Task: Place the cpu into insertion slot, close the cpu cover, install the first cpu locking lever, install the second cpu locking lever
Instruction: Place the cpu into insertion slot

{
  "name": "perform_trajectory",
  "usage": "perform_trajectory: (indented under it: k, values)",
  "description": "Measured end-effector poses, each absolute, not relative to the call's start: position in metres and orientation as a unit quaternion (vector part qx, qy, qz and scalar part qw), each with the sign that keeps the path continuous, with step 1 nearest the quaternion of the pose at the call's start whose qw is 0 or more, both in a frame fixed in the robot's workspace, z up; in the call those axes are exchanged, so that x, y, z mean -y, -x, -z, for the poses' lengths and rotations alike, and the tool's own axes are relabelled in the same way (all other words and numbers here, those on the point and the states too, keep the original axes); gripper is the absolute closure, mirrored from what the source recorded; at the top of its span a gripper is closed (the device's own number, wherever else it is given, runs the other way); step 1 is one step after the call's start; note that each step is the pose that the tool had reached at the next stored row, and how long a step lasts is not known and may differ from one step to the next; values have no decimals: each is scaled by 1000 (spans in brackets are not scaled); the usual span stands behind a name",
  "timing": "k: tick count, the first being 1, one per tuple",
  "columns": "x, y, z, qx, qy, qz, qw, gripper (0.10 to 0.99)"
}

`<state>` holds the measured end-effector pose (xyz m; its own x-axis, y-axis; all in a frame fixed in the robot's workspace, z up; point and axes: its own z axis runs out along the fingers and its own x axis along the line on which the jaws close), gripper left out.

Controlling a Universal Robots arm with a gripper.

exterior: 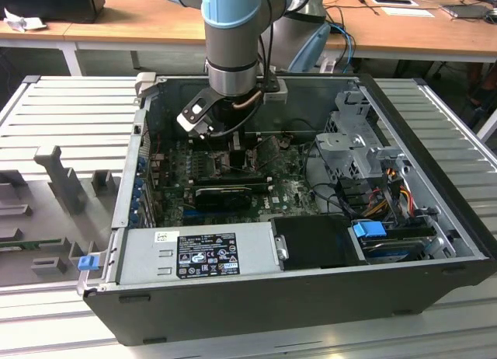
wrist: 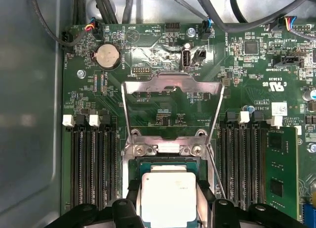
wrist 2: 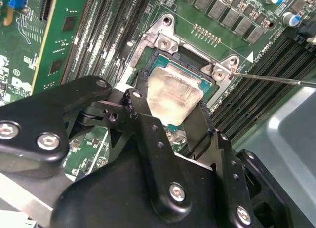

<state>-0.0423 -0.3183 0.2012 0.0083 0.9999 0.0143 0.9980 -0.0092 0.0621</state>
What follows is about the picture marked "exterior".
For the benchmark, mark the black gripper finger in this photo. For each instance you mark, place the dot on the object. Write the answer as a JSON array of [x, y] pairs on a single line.
[[237, 159]]

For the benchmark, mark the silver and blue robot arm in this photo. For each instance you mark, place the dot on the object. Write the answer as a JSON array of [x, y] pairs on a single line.
[[233, 44]]

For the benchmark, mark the CPU socket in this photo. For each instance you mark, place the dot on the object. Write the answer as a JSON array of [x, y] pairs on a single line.
[[219, 166]]

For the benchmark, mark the black RAM slot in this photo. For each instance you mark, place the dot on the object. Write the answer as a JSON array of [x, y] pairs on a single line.
[[221, 141], [254, 134], [254, 138], [221, 146]]

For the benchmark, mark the green RAM stick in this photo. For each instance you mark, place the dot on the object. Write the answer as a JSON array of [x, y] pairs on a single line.
[[233, 179], [31, 243]]

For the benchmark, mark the black graphics card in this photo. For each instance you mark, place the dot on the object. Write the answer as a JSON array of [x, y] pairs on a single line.
[[221, 199]]

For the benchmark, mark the green motherboard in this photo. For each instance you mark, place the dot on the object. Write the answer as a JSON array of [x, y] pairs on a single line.
[[287, 188]]

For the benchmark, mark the silver drive cage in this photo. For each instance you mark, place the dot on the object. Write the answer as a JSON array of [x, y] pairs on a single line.
[[341, 145]]

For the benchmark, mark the wooden desk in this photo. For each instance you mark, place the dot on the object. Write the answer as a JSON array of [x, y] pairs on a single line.
[[136, 21]]

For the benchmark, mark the silver power supply unit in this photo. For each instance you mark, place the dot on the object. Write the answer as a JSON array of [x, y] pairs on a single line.
[[147, 254]]

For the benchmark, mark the hard disk in blue carrier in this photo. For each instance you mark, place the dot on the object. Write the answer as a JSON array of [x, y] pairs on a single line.
[[369, 231]]

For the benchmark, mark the black open PC case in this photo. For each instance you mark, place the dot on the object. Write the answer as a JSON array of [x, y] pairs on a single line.
[[272, 308]]

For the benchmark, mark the grey parts rack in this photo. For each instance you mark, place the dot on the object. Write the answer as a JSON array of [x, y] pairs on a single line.
[[66, 188]]

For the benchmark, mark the blue case latch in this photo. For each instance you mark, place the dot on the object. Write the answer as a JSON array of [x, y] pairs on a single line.
[[88, 263]]

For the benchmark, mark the black box on desk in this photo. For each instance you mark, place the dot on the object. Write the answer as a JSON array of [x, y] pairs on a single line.
[[50, 3]]

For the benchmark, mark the white paper sheet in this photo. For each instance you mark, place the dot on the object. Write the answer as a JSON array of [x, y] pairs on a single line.
[[407, 12]]

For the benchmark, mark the crumpled white paper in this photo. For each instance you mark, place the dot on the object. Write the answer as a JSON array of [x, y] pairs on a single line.
[[23, 23]]

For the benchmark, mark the dark notebook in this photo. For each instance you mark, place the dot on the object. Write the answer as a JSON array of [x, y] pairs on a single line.
[[464, 11]]

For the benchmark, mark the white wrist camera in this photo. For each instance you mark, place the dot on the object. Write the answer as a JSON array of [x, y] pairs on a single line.
[[192, 112]]

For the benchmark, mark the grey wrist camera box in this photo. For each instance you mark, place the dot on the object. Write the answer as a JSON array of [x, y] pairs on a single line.
[[276, 95]]

